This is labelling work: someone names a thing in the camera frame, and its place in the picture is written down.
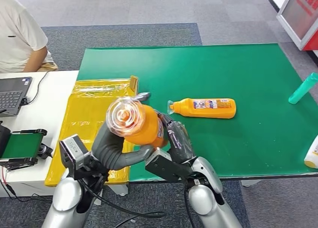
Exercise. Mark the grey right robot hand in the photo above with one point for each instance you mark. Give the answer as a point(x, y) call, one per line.
point(180, 142)

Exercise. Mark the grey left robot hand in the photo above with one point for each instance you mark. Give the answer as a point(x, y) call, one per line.
point(112, 154)

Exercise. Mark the orange detergent bottle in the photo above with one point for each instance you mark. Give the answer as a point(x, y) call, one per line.
point(189, 110)
point(146, 127)

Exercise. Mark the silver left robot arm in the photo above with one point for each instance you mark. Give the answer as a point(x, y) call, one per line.
point(66, 200)

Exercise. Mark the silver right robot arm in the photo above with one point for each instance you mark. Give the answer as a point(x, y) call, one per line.
point(211, 203)

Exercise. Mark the teal green bottle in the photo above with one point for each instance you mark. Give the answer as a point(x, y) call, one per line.
point(301, 90)

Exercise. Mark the white and yellow bottle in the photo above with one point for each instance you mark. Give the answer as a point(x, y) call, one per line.
point(313, 155)

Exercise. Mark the white table foot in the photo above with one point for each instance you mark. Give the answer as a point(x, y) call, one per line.
point(120, 189)

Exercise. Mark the yellow plastic sheet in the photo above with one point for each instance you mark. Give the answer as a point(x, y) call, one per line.
point(84, 114)

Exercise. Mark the green table mat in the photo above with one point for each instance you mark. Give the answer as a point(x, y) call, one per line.
point(223, 72)

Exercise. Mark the small green conveyor belt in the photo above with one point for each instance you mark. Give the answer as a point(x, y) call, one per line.
point(22, 146)

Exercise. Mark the black device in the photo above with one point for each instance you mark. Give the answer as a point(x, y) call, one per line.
point(4, 137)

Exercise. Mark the grey laptop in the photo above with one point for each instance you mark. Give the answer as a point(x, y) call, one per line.
point(10, 95)

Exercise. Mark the person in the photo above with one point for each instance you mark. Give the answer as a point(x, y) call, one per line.
point(17, 32)

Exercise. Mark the white and red display stand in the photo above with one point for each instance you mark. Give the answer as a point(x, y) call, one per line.
point(297, 16)

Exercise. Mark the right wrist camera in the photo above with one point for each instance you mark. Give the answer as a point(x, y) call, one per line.
point(166, 167)

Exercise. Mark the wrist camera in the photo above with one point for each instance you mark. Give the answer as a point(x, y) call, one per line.
point(166, 167)
point(73, 151)

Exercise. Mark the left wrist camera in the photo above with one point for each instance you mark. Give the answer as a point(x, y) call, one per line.
point(73, 151)

